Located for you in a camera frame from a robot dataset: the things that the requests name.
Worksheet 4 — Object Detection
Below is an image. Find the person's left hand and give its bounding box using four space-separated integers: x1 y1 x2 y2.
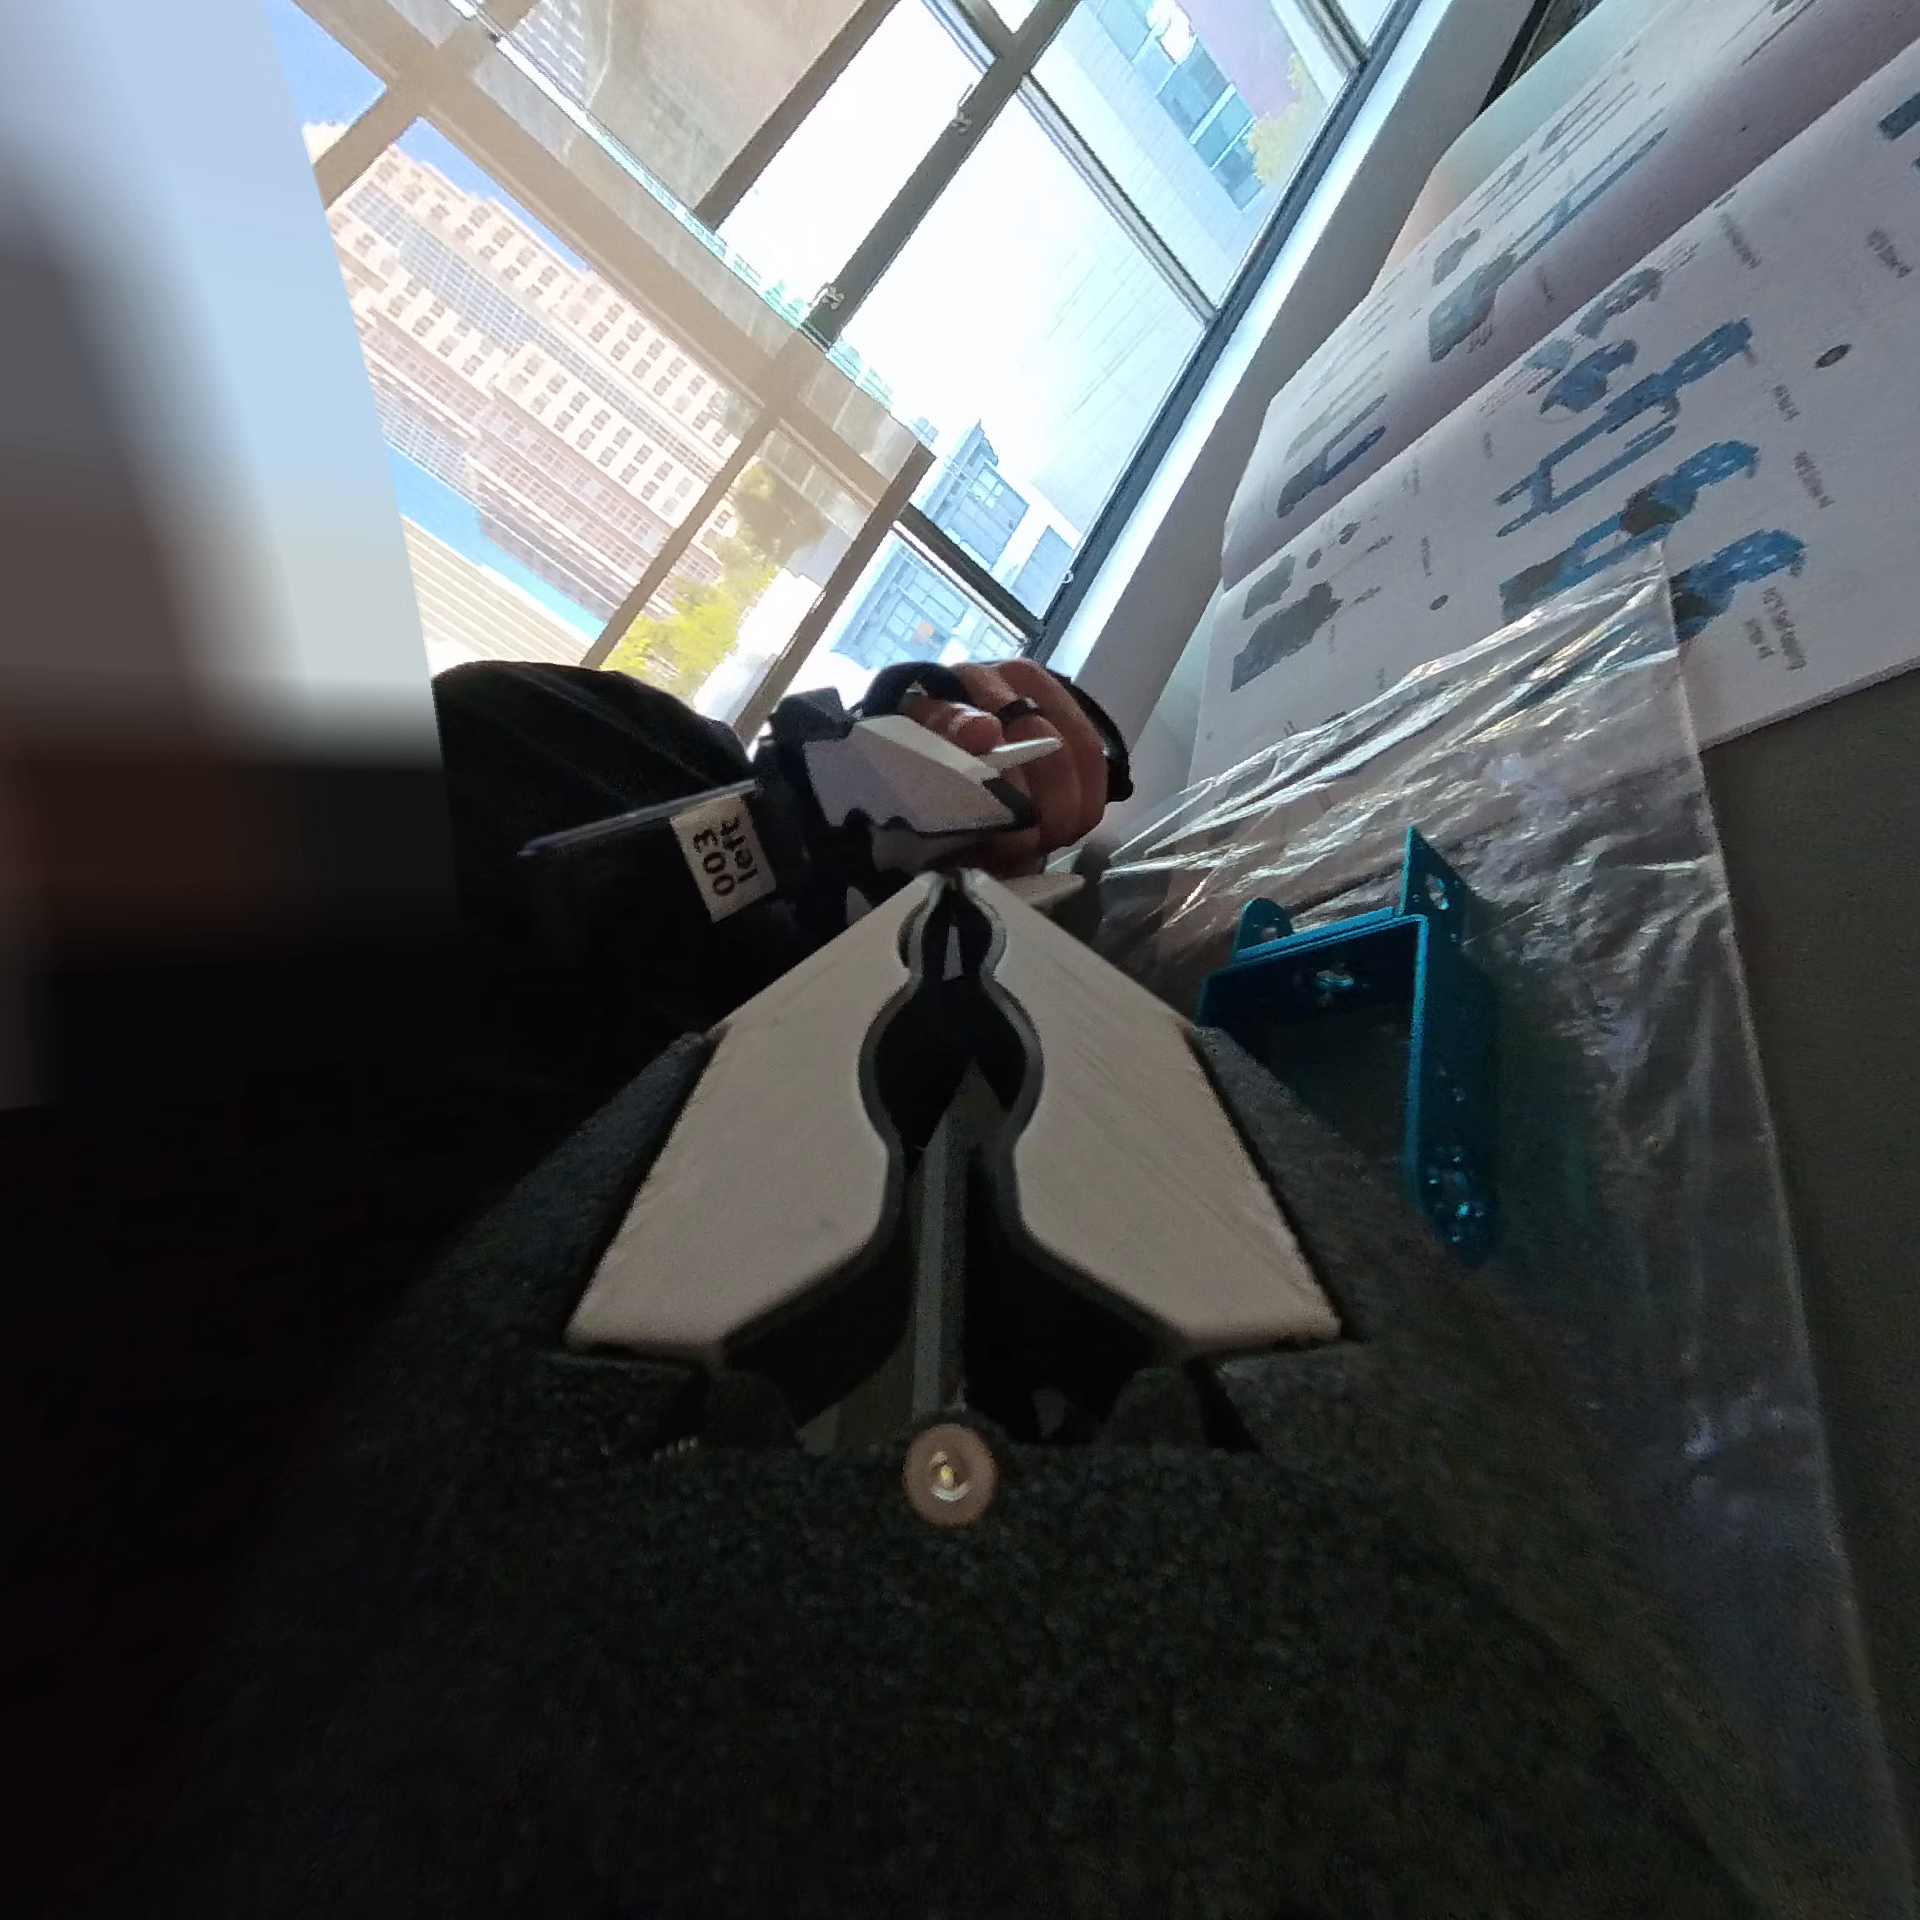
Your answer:
900 657 1137 881

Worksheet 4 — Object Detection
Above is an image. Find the printed instruction manual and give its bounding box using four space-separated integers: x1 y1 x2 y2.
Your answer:
1185 0 1920 789

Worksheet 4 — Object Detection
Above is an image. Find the window frame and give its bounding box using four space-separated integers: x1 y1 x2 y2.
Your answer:
269 0 1427 722

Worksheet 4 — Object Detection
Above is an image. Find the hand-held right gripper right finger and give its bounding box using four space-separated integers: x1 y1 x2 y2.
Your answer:
948 873 1343 1368

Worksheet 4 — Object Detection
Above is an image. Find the clear plastic bag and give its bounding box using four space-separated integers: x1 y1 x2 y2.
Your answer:
1101 539 1906 1920

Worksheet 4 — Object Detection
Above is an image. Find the blue metal U bracket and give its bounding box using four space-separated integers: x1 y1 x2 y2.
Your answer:
1195 825 1501 1268

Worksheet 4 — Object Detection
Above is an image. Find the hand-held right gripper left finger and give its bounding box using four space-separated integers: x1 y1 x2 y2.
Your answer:
562 873 951 1368

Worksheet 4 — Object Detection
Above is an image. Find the tall building outside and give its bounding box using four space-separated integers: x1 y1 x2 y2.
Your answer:
322 120 759 633

